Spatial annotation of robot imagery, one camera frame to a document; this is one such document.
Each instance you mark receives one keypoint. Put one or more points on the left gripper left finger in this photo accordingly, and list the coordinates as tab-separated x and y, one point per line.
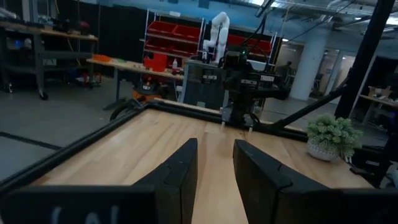
109	205

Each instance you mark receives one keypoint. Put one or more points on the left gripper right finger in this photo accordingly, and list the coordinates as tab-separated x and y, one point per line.
311	205

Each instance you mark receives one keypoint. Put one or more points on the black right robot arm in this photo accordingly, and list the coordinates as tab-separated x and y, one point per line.
245	109

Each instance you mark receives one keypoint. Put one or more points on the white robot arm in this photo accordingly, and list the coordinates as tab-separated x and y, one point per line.
219	31

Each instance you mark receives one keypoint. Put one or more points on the grey cabinet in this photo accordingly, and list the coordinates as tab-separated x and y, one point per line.
202	90

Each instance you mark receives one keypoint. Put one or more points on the person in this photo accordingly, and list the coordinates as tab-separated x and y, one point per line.
287	71

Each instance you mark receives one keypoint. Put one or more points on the white round column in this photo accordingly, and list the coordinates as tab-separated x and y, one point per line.
309	68

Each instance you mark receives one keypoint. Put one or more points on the small green potted plant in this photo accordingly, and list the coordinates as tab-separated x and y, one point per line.
332	133

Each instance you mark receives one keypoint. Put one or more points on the shelf with red bins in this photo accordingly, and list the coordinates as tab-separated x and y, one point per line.
174	32

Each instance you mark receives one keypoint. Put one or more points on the orange shop vacuum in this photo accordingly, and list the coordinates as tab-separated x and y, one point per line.
146	90

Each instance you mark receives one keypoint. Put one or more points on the cluttered wooden table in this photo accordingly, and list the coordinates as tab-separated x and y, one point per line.
130	66

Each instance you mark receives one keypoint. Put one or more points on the metal workbench on casters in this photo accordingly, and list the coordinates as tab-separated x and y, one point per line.
38	56

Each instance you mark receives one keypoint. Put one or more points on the black aluminium table frame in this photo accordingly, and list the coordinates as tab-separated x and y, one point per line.
186	111

